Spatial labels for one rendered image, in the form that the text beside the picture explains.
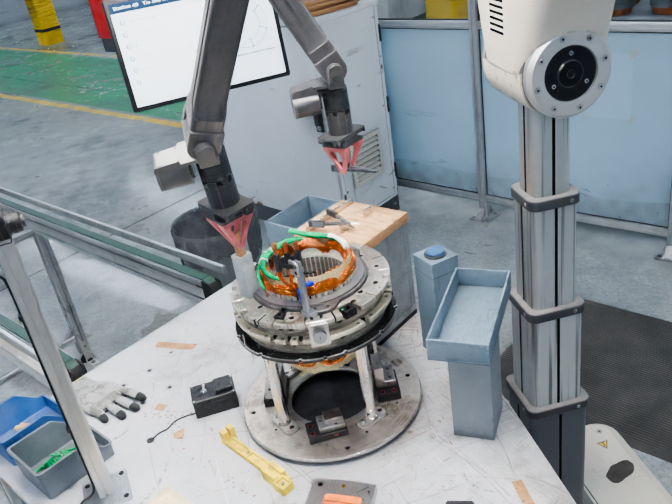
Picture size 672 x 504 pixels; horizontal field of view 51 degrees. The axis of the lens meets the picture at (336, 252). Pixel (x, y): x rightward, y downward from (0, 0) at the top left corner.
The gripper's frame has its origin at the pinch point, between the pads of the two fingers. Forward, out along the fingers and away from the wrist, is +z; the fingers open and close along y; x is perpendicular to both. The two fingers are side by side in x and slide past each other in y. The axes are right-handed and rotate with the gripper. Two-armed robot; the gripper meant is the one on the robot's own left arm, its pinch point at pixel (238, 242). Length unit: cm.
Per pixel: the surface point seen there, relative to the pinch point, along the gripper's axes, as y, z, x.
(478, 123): -125, 89, 208
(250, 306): 4.6, 10.8, -3.8
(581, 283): -44, 139, 177
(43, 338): -7.1, 1.3, -37.2
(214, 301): -52, 46, 12
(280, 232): -25.1, 19.3, 23.2
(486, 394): 39, 32, 21
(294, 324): 16.5, 10.5, -2.0
